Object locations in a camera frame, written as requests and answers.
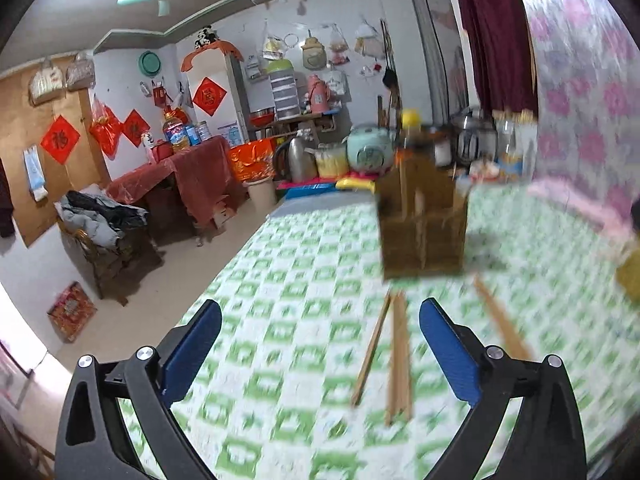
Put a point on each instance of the white refrigerator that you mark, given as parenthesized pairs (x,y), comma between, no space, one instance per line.
(220,67)

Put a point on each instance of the white and blue towel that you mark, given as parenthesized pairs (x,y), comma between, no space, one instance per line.
(35,175)

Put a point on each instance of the wooden chopstick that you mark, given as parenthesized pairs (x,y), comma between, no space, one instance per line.
(370,350)
(500,320)
(394,360)
(406,360)

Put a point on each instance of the brown wooden wall board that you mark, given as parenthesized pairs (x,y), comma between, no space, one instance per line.
(20,125)

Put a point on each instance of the red hanging decoration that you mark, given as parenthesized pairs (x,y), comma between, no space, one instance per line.
(105,130)

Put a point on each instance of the beige hanging pouch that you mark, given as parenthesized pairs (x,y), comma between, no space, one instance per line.
(313,55)

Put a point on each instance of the green plastic basin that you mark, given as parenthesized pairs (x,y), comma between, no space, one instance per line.
(149,62)

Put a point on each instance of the red diamond paper poster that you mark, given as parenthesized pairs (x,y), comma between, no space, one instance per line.
(60,140)
(209,96)
(135,128)

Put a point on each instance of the wooden chair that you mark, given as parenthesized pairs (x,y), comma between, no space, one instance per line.
(115,265)

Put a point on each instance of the maroon curtain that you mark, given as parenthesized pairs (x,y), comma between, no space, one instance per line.
(492,35)

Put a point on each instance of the wooden slatted chopstick holder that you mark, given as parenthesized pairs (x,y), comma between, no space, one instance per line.
(425,230)

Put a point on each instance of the panda plush toy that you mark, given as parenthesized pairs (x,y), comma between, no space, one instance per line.
(206,37)

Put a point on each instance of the cooking oil bottle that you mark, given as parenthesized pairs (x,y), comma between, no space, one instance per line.
(176,135)

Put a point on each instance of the pile of grey clothes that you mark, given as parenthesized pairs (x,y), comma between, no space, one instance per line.
(95,215)

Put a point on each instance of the table with red cloth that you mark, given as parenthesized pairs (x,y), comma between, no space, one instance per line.
(200,175)

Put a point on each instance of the steel kettle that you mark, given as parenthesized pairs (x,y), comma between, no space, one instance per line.
(297,160)

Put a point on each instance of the pink floral curtain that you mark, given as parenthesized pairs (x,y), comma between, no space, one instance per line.
(585,85)

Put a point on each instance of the clear plastic bottle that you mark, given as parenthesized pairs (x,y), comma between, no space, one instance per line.
(507,145)

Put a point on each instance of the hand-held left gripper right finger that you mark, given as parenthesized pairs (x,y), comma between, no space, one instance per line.
(450,345)

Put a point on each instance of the pink thermos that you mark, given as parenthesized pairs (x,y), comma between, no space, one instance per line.
(317,96)

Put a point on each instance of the dark sauce bottle yellow cap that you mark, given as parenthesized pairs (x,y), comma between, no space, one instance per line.
(412,135)

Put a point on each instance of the blue tray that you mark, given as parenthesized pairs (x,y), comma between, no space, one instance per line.
(310,191)

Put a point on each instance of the beige trash bin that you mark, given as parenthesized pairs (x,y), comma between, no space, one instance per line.
(260,196)

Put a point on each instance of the red printed box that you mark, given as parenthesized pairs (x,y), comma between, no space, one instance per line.
(71,311)

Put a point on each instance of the plastic drawer tower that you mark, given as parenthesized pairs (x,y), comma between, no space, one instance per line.
(283,92)

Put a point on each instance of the light green rice cooker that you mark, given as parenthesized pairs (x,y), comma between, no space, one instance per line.
(370,152)

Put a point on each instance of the orange red bag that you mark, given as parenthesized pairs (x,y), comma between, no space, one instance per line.
(252,160)

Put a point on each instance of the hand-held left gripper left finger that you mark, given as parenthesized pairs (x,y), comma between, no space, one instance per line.
(192,345)

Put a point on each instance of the hanging clear bag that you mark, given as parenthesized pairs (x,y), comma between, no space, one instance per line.
(80,72)
(46,84)

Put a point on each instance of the pink cloth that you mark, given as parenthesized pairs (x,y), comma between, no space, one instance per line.
(590,205)

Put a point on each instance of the green checked tablecloth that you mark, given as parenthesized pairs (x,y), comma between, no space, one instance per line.
(300,285)

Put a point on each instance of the silver pressure cooker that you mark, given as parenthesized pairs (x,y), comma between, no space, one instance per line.
(472,137)

